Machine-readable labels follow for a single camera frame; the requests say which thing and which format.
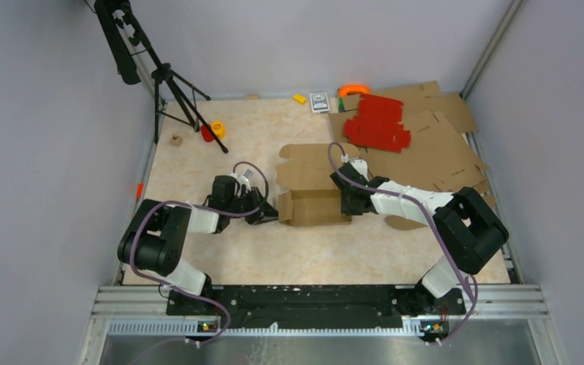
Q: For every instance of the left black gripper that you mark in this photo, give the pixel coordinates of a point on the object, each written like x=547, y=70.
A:
x=267, y=214

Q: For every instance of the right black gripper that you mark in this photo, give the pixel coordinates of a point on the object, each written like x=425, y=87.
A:
x=347, y=211

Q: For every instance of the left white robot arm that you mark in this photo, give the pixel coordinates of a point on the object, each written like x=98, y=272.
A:
x=161, y=229

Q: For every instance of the yellow and red toy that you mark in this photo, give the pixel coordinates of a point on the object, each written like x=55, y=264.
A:
x=218, y=129

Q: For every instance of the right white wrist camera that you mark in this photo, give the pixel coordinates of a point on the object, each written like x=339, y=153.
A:
x=358, y=164

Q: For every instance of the stack of brown cardboard blanks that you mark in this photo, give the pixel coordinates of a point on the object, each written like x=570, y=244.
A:
x=439, y=157

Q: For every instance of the black tripod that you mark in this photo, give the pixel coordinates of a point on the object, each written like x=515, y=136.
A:
x=126, y=39

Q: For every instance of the brown cardboard box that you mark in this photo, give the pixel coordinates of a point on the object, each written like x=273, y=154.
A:
x=309, y=197

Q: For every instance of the small orange clip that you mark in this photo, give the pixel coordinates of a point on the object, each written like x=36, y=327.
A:
x=139, y=191

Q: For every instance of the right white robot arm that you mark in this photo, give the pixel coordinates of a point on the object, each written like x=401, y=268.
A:
x=465, y=226

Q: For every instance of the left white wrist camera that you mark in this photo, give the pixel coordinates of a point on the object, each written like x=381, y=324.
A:
x=244, y=180

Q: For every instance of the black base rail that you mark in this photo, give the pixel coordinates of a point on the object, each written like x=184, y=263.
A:
x=320, y=308

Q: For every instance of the playing card deck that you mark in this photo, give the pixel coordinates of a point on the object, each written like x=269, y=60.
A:
x=319, y=103

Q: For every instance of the small wooden block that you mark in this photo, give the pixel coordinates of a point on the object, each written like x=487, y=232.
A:
x=176, y=140

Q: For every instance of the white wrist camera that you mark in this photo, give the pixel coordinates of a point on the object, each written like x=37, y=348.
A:
x=244, y=180
x=358, y=164

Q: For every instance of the red cardboard box blank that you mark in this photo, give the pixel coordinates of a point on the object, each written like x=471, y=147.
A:
x=378, y=124

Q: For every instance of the yellow block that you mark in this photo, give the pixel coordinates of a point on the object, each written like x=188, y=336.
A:
x=299, y=98

